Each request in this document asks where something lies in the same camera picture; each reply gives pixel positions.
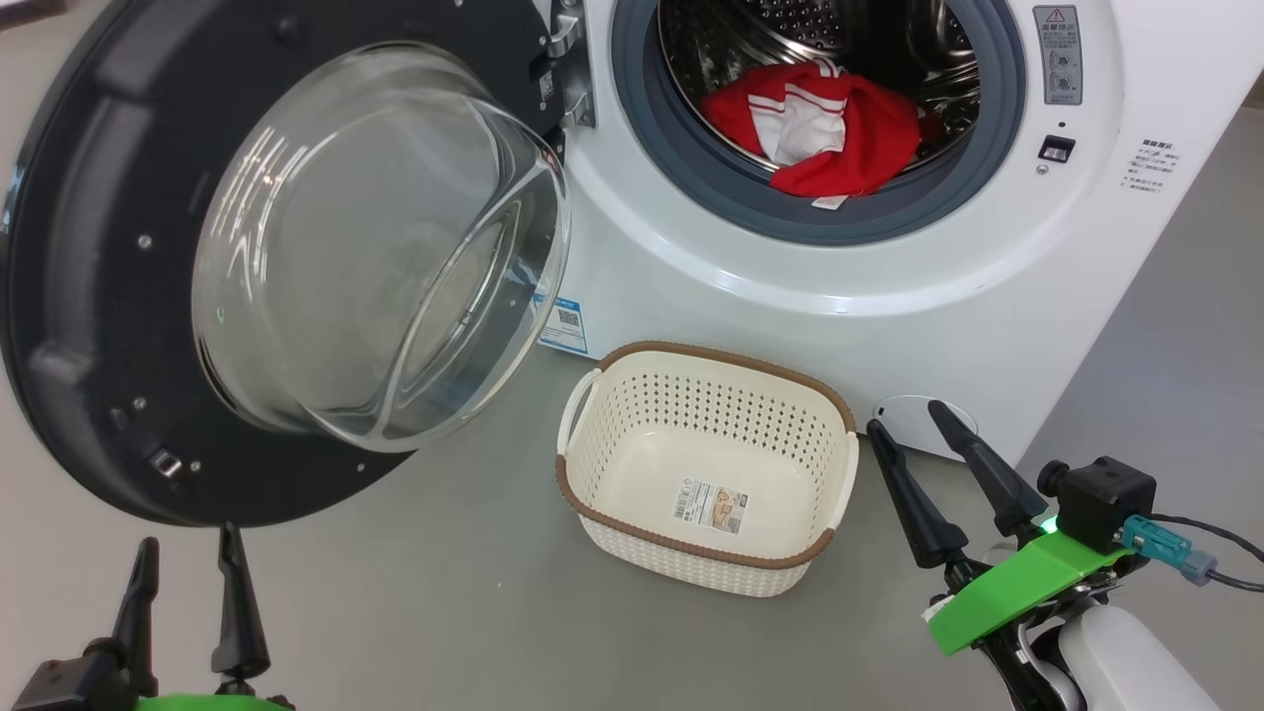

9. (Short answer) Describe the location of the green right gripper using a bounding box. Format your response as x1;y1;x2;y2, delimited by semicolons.
865;399;1134;711

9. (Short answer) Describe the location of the teal right cable connector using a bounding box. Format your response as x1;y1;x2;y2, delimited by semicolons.
1121;513;1219;588

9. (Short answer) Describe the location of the red white sports shirt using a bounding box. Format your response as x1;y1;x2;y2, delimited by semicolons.
698;59;945;211

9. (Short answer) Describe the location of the steel washing machine drum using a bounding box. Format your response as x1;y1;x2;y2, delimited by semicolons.
656;0;982;175

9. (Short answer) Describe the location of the round white filter cover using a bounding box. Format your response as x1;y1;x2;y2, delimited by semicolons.
873;394;980;457

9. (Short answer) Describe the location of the black glass washing machine door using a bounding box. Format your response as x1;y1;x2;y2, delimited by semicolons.
0;0;595;528

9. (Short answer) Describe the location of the grey warning sticker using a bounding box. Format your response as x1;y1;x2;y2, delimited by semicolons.
1032;4;1084;107

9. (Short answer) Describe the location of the blue energy label sticker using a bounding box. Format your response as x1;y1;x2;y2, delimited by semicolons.
537;292;592;357

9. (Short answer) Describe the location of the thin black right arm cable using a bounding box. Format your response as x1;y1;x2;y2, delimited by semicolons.
1150;511;1264;594

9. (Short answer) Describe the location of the basket product label sticker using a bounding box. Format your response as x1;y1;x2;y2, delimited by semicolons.
671;480;750;536

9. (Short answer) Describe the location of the cream perforated laundry basket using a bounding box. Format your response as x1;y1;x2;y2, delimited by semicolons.
554;341;861;599

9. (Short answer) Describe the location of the metal door hinge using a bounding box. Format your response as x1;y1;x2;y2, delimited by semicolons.
537;0;597;130

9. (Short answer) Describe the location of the grey rubber door gasket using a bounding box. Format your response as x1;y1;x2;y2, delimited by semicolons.
609;0;1029;247

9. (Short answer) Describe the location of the printed text label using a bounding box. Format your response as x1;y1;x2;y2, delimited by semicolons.
1120;137;1187;197

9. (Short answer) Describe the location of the white washing machine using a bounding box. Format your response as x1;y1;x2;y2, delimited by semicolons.
533;0;1264;467

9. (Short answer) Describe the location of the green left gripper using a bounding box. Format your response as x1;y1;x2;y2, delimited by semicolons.
109;521;295;711

